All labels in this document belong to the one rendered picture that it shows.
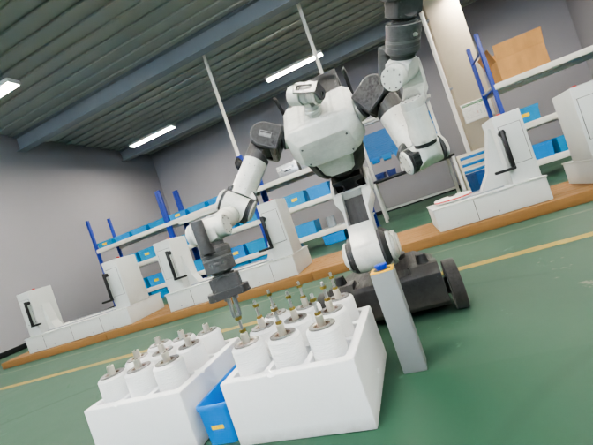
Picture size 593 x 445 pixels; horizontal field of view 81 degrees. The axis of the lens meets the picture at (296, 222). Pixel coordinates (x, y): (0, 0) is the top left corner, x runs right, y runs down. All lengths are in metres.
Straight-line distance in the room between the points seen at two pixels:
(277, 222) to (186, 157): 8.16
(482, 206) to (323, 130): 2.02
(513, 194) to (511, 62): 3.29
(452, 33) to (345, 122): 6.52
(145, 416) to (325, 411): 0.57
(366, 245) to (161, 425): 0.88
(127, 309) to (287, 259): 1.90
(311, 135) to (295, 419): 0.86
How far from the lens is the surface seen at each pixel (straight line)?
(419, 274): 1.45
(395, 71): 1.02
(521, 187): 3.10
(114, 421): 1.38
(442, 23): 7.71
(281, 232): 3.22
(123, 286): 4.27
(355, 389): 0.94
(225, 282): 1.02
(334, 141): 1.24
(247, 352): 1.03
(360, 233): 1.35
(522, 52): 6.18
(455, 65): 7.48
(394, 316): 1.10
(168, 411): 1.22
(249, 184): 1.27
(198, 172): 10.93
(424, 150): 1.10
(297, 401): 1.00
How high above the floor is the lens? 0.53
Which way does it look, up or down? level
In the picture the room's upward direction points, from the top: 19 degrees counter-clockwise
